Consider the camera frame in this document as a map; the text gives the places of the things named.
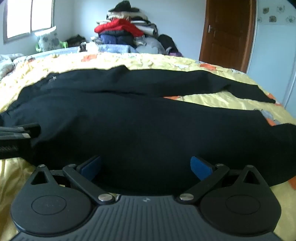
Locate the pile of clothes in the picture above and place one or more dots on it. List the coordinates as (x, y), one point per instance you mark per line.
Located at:
(128, 26)

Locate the floral pillow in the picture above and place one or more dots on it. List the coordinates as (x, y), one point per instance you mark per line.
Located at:
(48, 40)

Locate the brown wooden door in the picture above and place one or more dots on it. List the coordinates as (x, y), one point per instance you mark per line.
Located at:
(228, 33)

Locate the window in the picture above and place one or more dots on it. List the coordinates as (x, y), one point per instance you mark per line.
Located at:
(23, 18)

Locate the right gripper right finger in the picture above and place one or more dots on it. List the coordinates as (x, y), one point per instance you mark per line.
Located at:
(209, 177)

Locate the white wardrobe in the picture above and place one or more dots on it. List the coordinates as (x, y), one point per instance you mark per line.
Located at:
(272, 62)

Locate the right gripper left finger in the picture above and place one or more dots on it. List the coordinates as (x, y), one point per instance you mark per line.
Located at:
(81, 176)

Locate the black pants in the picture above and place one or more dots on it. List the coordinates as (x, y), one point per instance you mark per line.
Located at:
(145, 140)

